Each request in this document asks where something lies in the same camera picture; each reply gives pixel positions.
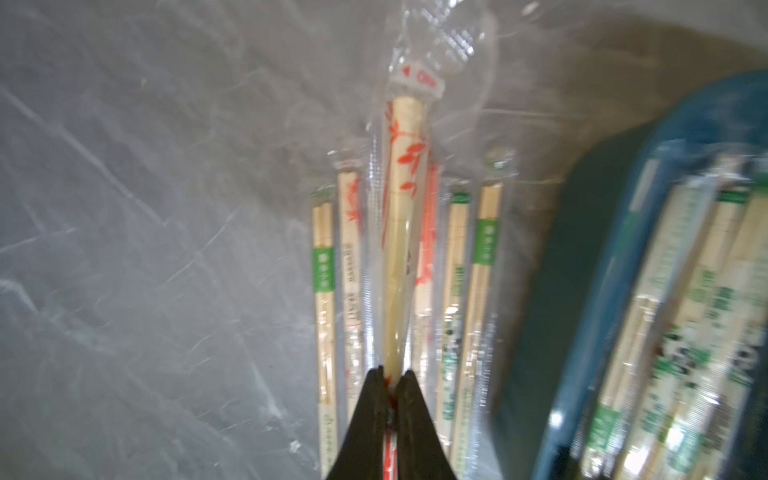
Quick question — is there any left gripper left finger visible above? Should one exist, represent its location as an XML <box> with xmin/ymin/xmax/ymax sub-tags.
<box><xmin>326</xmin><ymin>366</ymin><xmax>389</xmax><ymax>480</ymax></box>

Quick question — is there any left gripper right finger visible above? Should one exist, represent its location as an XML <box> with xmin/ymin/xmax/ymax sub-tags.
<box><xmin>395</xmin><ymin>370</ymin><xmax>456</xmax><ymax>480</ymax></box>

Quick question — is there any chopsticks green text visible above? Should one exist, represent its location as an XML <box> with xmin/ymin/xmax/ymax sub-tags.
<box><xmin>411</xmin><ymin>162</ymin><xmax>439</xmax><ymax>387</ymax></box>

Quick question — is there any teal plastic storage box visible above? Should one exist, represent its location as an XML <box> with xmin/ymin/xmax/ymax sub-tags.
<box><xmin>490</xmin><ymin>71</ymin><xmax>767</xmax><ymax>479</ymax></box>

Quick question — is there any chopsticks green label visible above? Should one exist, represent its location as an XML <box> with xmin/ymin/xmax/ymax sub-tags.
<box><xmin>450</xmin><ymin>149</ymin><xmax>511</xmax><ymax>479</ymax></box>

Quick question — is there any chopsticks red print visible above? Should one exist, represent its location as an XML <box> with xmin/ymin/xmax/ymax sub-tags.
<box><xmin>335</xmin><ymin>158</ymin><xmax>366</xmax><ymax>422</ymax></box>

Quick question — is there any chopsticks red leaf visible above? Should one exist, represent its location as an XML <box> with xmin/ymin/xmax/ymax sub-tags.
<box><xmin>377</xmin><ymin>1</ymin><xmax>494</xmax><ymax>463</ymax></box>

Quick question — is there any chopstick pile in box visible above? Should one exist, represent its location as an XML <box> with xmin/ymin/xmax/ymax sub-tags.
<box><xmin>577</xmin><ymin>152</ymin><xmax>767</xmax><ymax>479</ymax></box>

